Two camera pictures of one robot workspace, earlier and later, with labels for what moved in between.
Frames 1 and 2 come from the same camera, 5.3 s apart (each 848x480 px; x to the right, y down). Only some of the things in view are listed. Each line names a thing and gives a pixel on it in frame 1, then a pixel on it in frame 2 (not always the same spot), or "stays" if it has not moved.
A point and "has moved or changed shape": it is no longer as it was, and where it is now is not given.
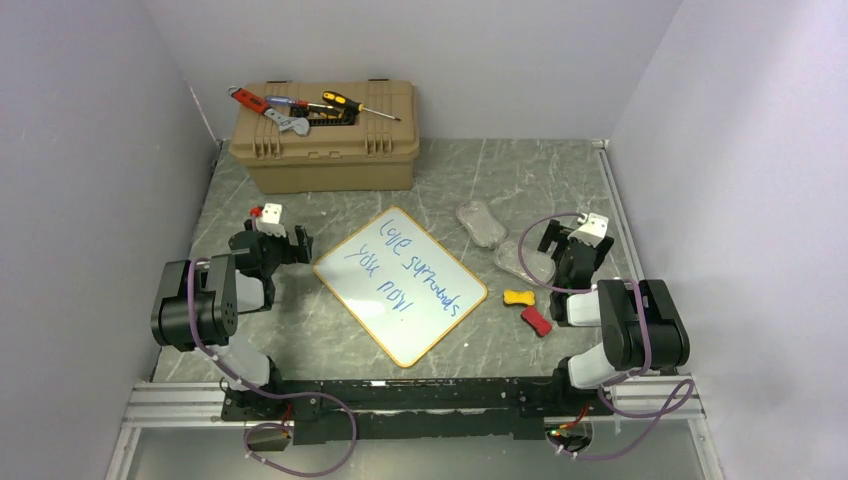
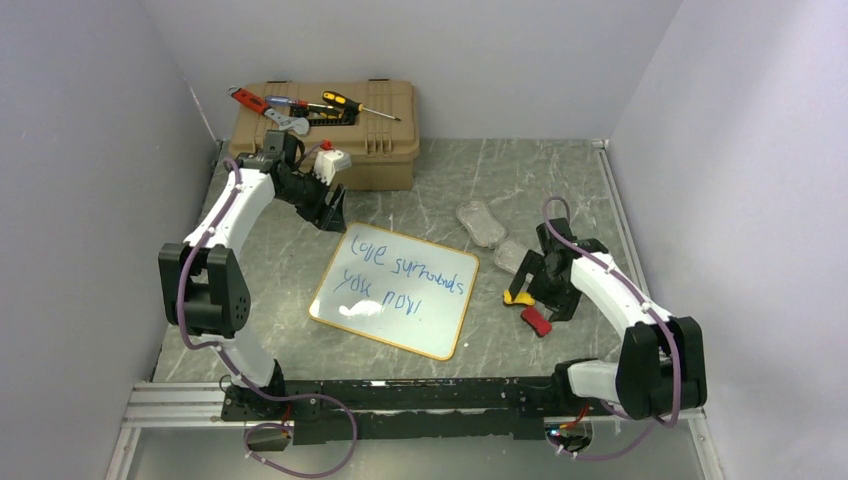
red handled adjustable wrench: [299, 125] stays
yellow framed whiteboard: [399, 285] has moved or changed shape
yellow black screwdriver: [344, 101] stays
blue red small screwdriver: [284, 101] stays
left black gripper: [299, 253] to [319, 213]
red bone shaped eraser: [534, 318] stays
